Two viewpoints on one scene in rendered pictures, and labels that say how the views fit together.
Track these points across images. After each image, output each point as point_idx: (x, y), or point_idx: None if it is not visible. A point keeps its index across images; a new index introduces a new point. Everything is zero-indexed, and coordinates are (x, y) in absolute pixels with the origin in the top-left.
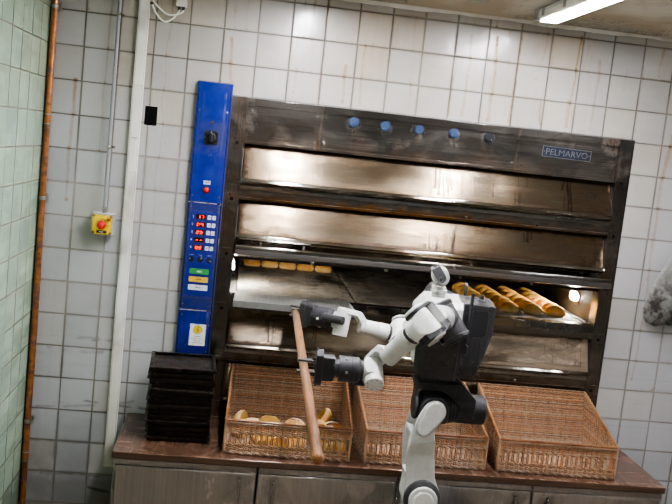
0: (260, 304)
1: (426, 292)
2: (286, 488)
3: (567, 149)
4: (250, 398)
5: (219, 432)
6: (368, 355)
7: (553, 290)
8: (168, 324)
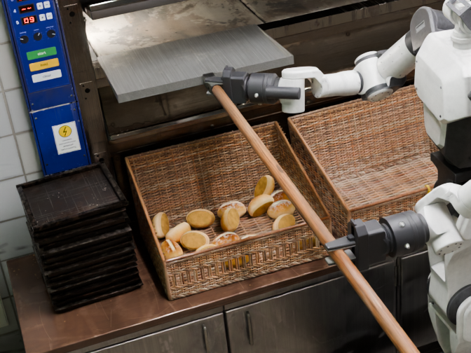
0: (158, 87)
1: (436, 38)
2: (264, 314)
3: None
4: (162, 193)
5: (142, 257)
6: (425, 202)
7: None
8: (19, 135)
